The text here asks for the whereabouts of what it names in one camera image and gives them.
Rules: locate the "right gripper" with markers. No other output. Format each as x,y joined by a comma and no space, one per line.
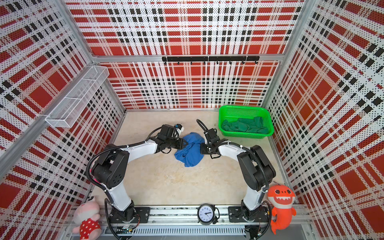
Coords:
203,150

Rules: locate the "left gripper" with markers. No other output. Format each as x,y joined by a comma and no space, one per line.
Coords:
181,142

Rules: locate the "blue tank top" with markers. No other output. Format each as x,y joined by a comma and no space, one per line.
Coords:
191,155

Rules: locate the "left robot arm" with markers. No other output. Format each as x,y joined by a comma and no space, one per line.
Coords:
106,170

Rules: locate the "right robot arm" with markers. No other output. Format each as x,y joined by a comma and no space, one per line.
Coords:
257,170

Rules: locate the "green tank top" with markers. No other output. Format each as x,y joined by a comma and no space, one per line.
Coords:
255,125

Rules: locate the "green plastic basket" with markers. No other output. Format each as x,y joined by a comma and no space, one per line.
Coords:
233,113

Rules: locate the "small black analog clock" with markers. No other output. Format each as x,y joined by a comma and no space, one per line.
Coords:
208,214

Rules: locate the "red shark plush toy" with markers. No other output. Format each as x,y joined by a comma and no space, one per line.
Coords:
282,198

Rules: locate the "pink plush with strawberry dress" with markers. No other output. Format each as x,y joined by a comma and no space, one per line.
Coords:
86,219

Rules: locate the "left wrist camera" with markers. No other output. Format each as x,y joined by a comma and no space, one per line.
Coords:
179,128

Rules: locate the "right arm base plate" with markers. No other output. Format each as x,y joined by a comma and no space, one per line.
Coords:
235,213

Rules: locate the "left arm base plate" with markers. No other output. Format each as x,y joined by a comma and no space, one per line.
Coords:
132,215

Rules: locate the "aluminium front rail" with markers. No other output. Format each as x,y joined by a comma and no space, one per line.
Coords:
175,222

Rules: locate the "black hook rail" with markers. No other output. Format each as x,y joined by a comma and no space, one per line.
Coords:
211,59

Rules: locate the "white wire mesh shelf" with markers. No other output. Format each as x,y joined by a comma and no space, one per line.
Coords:
68,110

